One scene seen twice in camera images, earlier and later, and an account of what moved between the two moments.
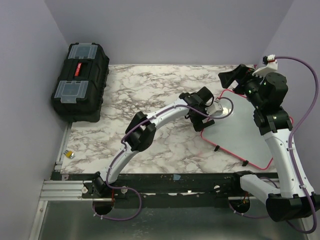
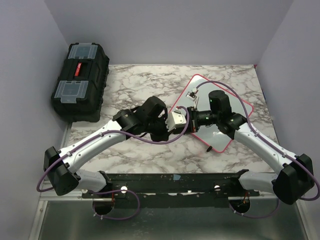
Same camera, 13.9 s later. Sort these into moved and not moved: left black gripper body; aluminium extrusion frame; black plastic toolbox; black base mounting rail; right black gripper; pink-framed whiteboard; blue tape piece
Moved: pink-framed whiteboard; right black gripper; left black gripper body
Not moved: black plastic toolbox; blue tape piece; black base mounting rail; aluminium extrusion frame
